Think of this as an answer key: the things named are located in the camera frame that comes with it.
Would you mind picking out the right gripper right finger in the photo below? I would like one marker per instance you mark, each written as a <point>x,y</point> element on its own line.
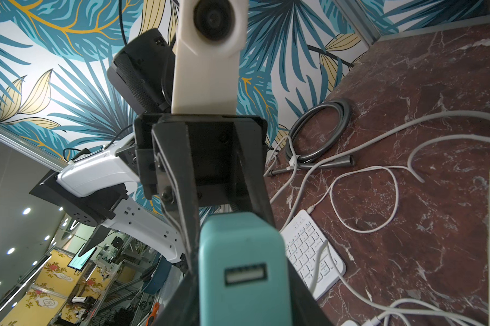
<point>305,309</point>

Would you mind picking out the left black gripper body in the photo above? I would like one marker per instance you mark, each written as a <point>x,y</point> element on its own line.
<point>211,141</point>

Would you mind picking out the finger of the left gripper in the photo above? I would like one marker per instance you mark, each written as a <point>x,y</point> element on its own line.
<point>248,189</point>
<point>172,139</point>

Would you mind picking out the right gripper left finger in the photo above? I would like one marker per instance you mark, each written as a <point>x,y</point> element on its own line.
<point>179,300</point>

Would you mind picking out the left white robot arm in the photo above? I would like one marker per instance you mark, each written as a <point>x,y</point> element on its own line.
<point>102,190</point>

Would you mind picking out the white wireless keyboard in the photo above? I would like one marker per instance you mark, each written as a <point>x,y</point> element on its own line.
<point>303,238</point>

